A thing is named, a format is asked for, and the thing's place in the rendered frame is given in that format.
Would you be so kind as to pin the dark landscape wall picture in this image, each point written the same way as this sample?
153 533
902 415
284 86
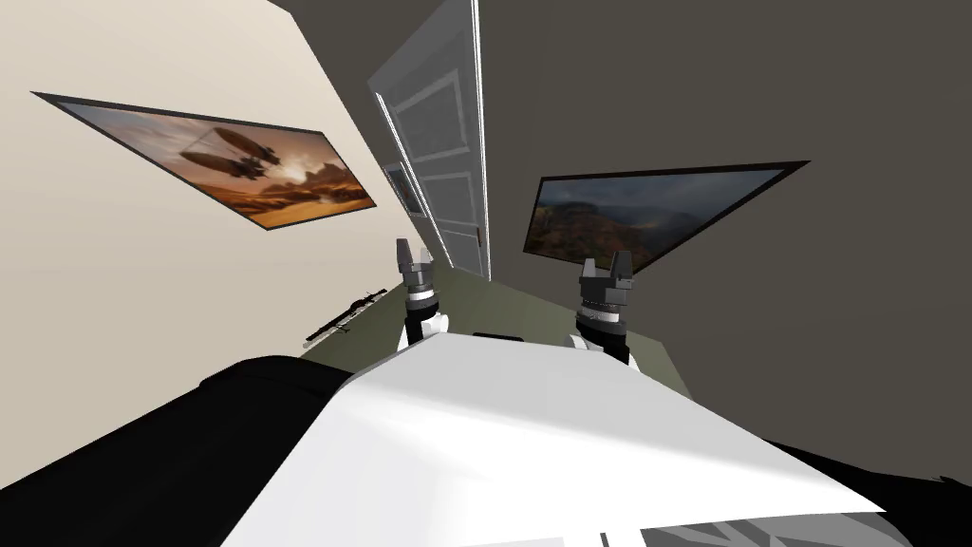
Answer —
607 216

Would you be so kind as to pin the white panelled door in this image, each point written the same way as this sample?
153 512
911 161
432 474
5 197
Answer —
448 152

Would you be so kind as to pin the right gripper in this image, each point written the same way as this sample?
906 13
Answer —
605 290

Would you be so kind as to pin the small grey wall picture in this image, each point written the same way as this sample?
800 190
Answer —
405 190

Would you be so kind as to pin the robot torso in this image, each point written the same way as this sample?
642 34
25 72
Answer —
531 441

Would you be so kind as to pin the orange airship wall picture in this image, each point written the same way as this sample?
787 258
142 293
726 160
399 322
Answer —
250 171

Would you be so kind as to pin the black elongated object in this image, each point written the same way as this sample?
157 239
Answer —
348 313

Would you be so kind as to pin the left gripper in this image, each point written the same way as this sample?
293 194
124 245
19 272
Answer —
416 276

